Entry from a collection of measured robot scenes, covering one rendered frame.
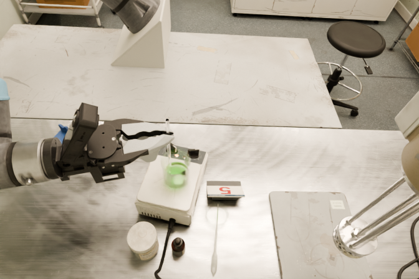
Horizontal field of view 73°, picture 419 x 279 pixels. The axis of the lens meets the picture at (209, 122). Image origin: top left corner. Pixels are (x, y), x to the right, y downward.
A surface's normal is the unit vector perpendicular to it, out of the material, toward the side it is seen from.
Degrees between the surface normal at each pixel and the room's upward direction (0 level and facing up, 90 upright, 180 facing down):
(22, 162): 33
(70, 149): 92
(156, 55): 90
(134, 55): 90
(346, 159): 0
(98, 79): 0
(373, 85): 0
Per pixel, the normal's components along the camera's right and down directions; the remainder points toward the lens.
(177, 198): 0.07, -0.63
